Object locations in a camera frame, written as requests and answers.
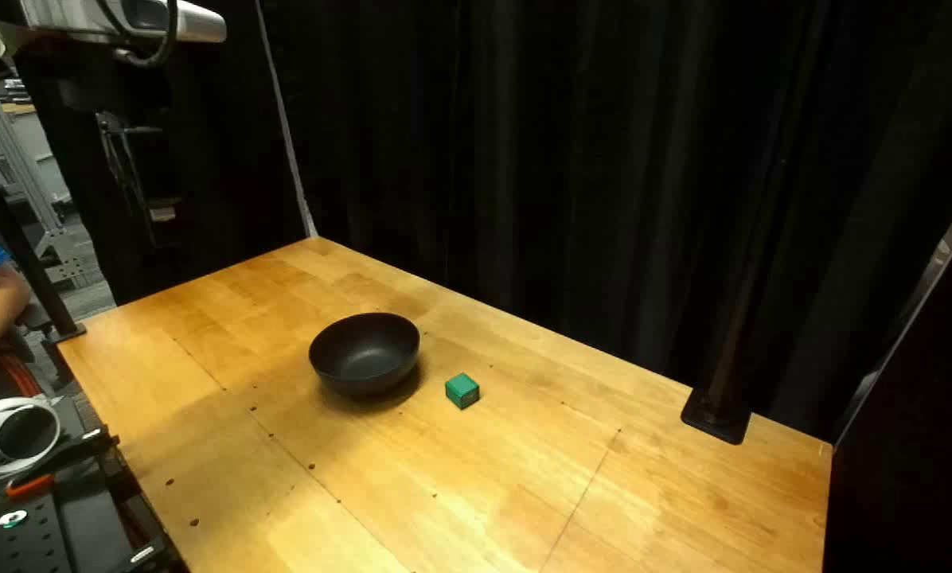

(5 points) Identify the black curtain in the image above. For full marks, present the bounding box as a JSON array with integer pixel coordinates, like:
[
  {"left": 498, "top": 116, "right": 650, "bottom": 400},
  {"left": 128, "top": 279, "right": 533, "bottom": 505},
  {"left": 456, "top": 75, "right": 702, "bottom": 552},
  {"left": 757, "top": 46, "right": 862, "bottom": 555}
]
[{"left": 18, "top": 0, "right": 952, "bottom": 442}]

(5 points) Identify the green cube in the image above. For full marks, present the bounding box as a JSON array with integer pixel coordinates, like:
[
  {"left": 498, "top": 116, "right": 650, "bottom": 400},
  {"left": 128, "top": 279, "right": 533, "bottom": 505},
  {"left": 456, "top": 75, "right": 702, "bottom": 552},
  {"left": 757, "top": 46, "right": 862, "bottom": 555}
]
[{"left": 443, "top": 371, "right": 486, "bottom": 415}]

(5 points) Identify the black pole with base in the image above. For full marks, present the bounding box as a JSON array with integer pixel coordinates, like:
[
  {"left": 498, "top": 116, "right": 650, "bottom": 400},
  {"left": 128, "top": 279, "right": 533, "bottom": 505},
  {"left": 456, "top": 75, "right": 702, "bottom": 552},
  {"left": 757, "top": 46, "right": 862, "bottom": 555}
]
[{"left": 679, "top": 0, "right": 869, "bottom": 446}]

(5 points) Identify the thin white pole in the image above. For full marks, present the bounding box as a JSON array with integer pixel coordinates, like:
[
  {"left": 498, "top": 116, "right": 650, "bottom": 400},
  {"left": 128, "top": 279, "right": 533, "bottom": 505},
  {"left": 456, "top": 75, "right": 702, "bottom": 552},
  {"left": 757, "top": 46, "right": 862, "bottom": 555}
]
[{"left": 251, "top": 0, "right": 323, "bottom": 242}]

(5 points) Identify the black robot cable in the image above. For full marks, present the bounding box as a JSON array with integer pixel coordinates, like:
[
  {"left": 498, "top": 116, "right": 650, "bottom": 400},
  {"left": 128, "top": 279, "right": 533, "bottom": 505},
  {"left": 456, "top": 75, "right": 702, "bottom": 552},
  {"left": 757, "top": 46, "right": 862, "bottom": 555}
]
[{"left": 94, "top": 0, "right": 181, "bottom": 71}]

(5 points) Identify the grey shelf rack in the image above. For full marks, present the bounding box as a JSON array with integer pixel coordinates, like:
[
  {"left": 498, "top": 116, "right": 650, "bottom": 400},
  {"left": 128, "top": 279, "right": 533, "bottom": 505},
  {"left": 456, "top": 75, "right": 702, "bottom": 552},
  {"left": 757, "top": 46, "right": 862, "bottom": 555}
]
[{"left": 0, "top": 84, "right": 88, "bottom": 294}]

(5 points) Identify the metal frame rail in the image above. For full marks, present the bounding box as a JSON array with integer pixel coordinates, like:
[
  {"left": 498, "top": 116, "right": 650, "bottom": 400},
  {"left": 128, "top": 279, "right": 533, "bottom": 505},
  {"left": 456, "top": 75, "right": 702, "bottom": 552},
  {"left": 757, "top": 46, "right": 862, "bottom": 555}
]
[{"left": 833, "top": 166, "right": 952, "bottom": 441}]

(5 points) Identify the black side panel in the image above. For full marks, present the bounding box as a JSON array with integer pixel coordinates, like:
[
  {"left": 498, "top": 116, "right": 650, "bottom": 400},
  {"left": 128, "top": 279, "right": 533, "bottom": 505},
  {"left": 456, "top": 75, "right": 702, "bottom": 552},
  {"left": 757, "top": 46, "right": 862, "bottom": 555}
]
[{"left": 822, "top": 209, "right": 952, "bottom": 573}]

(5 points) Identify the orange handled tool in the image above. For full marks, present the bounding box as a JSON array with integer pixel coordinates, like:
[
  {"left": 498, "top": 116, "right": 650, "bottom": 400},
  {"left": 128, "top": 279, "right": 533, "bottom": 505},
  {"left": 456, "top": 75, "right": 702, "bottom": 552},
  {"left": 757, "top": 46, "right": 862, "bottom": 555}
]
[{"left": 3, "top": 474, "right": 60, "bottom": 504}]

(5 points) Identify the black bowl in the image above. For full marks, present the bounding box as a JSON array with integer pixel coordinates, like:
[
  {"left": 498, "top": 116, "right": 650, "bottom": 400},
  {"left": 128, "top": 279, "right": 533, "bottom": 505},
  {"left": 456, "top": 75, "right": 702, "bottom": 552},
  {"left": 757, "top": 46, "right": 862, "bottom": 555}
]
[{"left": 305, "top": 308, "right": 423, "bottom": 404}]

